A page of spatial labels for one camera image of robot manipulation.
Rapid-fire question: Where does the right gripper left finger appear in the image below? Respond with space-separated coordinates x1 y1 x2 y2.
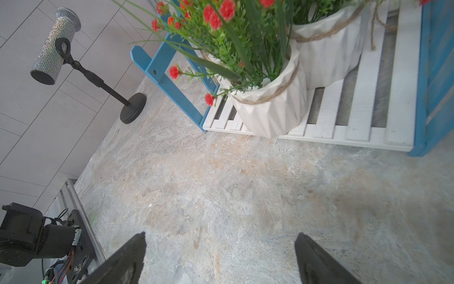
82 232 147 284

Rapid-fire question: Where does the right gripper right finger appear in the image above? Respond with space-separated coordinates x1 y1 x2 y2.
294 233 361 284

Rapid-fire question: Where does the blue white wooden rack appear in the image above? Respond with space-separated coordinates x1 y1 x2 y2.
129 0 454 157

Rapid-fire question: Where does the red flower pot front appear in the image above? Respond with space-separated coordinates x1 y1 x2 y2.
292 1 371 89

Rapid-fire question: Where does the red flower pot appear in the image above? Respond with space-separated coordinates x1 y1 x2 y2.
113 0 309 139
292 1 371 89

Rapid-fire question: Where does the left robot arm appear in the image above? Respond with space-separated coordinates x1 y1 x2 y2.
1 202 76 267

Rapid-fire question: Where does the glitter tube on black stand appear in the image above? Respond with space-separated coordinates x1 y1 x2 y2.
30 8 147 124

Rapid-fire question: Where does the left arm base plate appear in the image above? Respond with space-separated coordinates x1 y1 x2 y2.
66 209 95 284

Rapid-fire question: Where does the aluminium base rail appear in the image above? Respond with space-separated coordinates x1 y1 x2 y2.
44 179 106 284

